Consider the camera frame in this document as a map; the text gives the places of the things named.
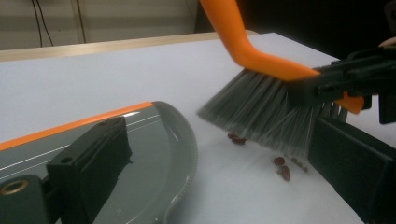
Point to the grey dustpan with orange edge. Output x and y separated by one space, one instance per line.
149 146

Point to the orange brush with grey bristles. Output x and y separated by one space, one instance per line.
236 37

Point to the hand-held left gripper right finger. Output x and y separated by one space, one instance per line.
358 174

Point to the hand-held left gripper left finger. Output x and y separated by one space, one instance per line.
93 161

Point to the red beans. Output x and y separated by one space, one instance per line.
284 172

